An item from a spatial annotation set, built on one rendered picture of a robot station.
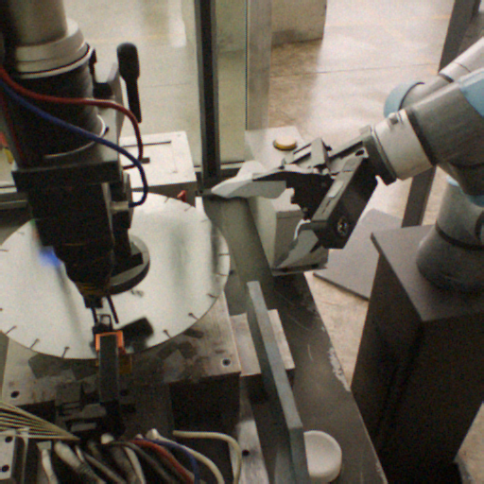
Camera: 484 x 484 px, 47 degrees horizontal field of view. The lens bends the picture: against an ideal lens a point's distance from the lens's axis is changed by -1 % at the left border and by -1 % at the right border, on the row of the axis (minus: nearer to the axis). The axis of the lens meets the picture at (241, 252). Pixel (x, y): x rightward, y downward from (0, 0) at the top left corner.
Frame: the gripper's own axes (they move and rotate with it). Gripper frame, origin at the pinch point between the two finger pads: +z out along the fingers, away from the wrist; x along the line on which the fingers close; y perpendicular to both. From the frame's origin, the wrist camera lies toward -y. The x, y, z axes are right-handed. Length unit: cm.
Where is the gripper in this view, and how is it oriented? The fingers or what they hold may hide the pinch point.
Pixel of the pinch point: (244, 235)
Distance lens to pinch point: 73.0
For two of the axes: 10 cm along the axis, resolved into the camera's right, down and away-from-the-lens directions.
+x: -5.6, -6.3, -5.4
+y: 0.3, -6.6, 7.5
